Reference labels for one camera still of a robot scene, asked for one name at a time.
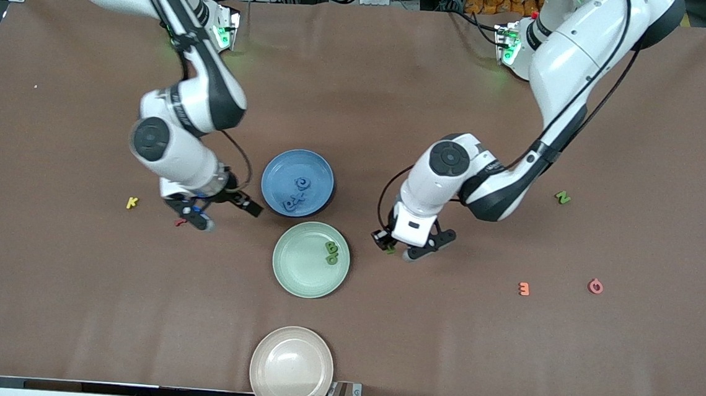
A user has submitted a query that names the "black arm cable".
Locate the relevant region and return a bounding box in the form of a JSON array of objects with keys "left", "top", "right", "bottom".
[
  {"left": 376, "top": 163, "right": 417, "bottom": 235},
  {"left": 216, "top": 128, "right": 256, "bottom": 195}
]

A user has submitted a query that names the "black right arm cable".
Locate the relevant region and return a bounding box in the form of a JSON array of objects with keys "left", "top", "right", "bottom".
[{"left": 216, "top": 128, "right": 256, "bottom": 195}]

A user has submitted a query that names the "brown table cover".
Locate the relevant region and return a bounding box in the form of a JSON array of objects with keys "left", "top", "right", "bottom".
[{"left": 0, "top": 0, "right": 706, "bottom": 396}]

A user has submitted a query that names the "light green plate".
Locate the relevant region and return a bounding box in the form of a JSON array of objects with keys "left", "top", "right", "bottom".
[{"left": 270, "top": 219, "right": 354, "bottom": 302}]

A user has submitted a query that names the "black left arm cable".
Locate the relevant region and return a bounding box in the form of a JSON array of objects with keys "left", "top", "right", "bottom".
[{"left": 376, "top": 163, "right": 417, "bottom": 235}]

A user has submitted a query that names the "beige plate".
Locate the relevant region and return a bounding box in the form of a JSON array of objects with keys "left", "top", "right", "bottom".
[{"left": 247, "top": 323, "right": 338, "bottom": 396}]

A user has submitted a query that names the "pile of oranges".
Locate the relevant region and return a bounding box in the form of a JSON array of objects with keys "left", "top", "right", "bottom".
[{"left": 464, "top": 0, "right": 545, "bottom": 19}]

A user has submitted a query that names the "blue plate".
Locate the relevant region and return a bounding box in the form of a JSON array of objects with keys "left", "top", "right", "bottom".
[{"left": 259, "top": 146, "right": 337, "bottom": 220}]

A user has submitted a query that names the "white power strip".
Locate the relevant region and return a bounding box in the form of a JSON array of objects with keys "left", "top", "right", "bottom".
[{"left": 359, "top": 0, "right": 421, "bottom": 12}]

